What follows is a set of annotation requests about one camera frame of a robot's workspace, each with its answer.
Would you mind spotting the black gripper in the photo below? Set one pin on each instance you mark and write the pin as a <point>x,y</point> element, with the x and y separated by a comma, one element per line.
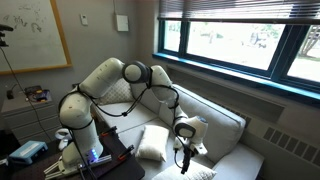
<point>187,149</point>

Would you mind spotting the white ribbed pillow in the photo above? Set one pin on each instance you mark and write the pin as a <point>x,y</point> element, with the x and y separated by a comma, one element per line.
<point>200,173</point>

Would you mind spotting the plain white pillow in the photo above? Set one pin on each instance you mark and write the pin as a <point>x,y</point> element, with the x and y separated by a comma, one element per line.
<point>153,143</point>

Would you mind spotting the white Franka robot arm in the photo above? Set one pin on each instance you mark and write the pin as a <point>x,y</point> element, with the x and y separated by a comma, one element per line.
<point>100,78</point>

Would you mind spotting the grey sofa back cushion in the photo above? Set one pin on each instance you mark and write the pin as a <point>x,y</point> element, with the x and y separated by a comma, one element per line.
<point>151,103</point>
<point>220,126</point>

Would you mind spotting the grey fabric sofa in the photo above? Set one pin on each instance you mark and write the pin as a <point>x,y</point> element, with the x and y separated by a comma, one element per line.
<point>240,163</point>

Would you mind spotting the dark robot table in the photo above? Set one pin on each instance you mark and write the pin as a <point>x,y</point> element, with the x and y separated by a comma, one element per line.
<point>130,170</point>

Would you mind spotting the orange black clamp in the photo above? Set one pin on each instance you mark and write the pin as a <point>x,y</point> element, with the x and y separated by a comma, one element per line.
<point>108,131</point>
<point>126,152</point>

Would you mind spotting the grey sofa seat cushion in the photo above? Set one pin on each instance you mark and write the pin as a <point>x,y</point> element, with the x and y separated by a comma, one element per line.
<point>128,135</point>
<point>136,120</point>

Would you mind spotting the small radiator vent grille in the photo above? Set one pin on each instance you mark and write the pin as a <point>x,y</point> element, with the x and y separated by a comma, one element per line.
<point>241,118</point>

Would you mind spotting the beige lattice patterned pillow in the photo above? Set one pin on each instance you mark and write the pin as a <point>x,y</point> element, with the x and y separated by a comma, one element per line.
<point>118,95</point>

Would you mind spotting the large radiator vent grille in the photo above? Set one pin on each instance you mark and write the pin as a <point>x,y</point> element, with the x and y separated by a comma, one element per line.
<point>290,143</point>

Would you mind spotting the white mug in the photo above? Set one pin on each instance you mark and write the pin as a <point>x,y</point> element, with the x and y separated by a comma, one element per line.
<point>62,145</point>

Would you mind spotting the teal framed window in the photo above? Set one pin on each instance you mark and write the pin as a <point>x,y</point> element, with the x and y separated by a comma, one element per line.
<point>283,53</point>

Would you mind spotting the blue cabinet object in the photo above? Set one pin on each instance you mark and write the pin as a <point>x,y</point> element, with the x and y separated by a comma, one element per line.
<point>42,96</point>

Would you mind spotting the light blue box device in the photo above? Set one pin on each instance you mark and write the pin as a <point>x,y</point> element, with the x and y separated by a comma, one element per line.
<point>26,151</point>

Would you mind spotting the dark window blinds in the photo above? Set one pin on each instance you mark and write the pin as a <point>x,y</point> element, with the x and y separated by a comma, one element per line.
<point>233,10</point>

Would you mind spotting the grey drawer cabinet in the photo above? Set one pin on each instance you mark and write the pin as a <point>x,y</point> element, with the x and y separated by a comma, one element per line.
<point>23,120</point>

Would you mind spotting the black flat device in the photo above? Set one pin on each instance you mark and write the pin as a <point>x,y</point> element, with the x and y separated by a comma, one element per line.
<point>32,90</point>

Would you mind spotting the small black cabinet item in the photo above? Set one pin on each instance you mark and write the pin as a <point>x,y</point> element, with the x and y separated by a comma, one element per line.
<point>10,94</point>

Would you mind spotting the wood framed whiteboard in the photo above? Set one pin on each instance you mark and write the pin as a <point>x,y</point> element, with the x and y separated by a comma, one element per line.
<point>30,43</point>

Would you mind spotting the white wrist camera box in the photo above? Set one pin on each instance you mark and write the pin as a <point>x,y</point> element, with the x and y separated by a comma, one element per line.
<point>200,149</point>

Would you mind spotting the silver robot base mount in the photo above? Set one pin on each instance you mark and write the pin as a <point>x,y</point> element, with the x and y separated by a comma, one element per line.
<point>100,160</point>

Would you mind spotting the white wall box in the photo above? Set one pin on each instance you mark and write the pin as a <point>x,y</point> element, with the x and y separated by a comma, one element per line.
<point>122,23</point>

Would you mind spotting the white wall thermostat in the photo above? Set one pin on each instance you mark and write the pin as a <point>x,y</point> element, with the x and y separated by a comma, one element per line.
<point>84,20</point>

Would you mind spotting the black tripod camera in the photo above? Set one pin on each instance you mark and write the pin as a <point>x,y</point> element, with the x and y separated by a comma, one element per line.
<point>5,31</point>

